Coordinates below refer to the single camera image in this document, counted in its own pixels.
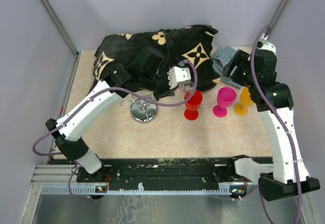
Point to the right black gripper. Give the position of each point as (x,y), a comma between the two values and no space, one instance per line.
(240,59)

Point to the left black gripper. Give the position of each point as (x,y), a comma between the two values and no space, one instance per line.
(167,92)

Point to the pink plastic wine glass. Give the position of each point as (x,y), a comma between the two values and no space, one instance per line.
(225,98)

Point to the yellow plastic wine glass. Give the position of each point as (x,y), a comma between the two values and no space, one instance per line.
(245,102)

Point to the red plastic wine glass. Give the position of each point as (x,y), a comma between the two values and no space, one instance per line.
(192,106)

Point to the clear wine glass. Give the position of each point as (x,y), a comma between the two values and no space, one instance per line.
(184,88)

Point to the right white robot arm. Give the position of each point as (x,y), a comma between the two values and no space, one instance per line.
(274,104)

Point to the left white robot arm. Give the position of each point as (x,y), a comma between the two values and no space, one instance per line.
(91,107)

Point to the chrome wine glass rack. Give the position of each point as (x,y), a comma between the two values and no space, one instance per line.
(141,111)

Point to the blue denim cloth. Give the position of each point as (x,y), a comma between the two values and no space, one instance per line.
(221,58)

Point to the black patterned plush blanket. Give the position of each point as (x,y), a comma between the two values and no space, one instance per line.
(193,43)

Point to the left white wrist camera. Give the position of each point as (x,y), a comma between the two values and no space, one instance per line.
(177,76)

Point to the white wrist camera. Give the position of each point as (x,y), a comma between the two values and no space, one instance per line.
(264,44)
(177,76)

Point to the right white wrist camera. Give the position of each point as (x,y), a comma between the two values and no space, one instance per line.
(264,44)

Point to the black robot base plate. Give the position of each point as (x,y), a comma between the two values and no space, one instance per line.
(171,174)

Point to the grey slotted cable duct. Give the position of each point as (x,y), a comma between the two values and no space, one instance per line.
(224,189)

